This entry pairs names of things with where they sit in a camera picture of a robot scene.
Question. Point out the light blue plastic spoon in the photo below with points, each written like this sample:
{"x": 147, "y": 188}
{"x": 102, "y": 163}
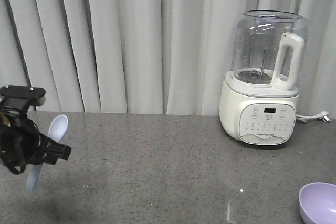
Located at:
{"x": 57, "y": 130}

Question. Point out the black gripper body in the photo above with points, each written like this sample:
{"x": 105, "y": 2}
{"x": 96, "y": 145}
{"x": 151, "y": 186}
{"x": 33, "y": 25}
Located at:
{"x": 23, "y": 144}

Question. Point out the purple plastic bowl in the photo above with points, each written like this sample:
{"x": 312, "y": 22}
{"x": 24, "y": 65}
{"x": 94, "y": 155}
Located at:
{"x": 317, "y": 202}

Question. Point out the grey pleated curtain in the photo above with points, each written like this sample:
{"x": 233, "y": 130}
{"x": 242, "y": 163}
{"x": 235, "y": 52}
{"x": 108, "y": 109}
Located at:
{"x": 148, "y": 56}

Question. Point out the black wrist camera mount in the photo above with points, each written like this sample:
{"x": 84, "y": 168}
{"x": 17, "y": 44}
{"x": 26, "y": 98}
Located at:
{"x": 21, "y": 98}

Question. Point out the white blender with clear jar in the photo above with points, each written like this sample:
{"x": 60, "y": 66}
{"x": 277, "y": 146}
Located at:
{"x": 258, "y": 102}

